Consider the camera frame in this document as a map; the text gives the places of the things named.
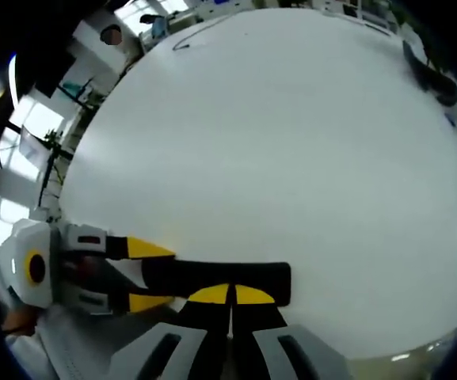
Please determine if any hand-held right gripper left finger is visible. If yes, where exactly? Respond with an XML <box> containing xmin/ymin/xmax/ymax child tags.
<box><xmin>110</xmin><ymin>283</ymin><xmax>231</xmax><ymax>380</ymax></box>

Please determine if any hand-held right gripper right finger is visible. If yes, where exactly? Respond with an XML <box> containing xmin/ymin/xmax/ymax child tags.
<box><xmin>230</xmin><ymin>283</ymin><xmax>356</xmax><ymax>380</ymax></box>

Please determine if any black remote control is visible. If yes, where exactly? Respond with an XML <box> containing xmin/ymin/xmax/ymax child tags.
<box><xmin>139</xmin><ymin>259</ymin><xmax>292</xmax><ymax>307</ymax></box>

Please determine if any person's left hand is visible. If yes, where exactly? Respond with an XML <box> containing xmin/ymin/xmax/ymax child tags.
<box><xmin>1</xmin><ymin>309</ymin><xmax>39</xmax><ymax>334</ymax></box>

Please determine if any black tripod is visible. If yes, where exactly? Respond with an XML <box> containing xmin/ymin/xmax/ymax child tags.
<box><xmin>36</xmin><ymin>129</ymin><xmax>75</xmax><ymax>209</ymax></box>

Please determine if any white screen on stand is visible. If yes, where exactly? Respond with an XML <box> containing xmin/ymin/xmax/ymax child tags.
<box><xmin>17</xmin><ymin>123</ymin><xmax>51</xmax><ymax>168</ymax></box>

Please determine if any teal chair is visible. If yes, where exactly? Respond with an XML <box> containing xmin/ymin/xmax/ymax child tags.
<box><xmin>62</xmin><ymin>78</ymin><xmax>95</xmax><ymax>102</ymax></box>

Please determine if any grey cable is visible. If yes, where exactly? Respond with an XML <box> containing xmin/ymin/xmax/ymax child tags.
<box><xmin>172</xmin><ymin>14</ymin><xmax>231</xmax><ymax>52</ymax></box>

